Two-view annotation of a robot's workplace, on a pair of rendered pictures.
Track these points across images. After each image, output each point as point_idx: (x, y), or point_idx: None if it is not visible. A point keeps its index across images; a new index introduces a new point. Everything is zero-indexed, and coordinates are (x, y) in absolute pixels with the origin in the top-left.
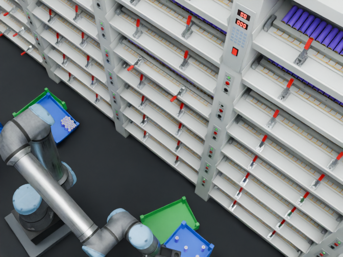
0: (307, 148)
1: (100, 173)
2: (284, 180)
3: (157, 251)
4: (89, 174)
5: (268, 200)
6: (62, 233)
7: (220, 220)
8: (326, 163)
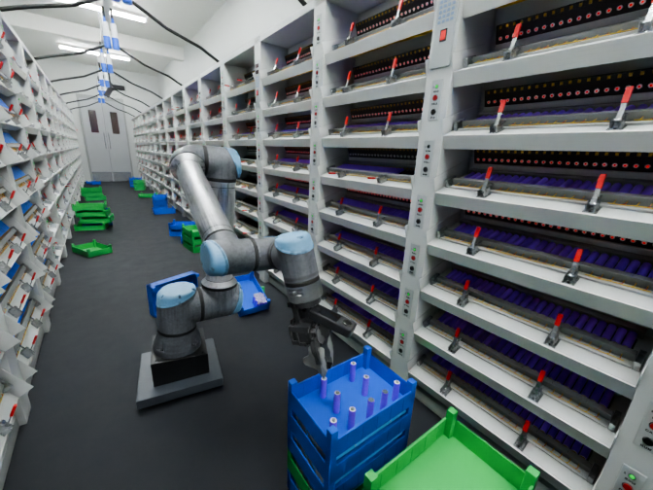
0: (561, 129)
1: (273, 344)
2: (530, 260)
3: (315, 292)
4: (260, 342)
5: (506, 323)
6: (194, 382)
7: (426, 424)
8: (605, 128)
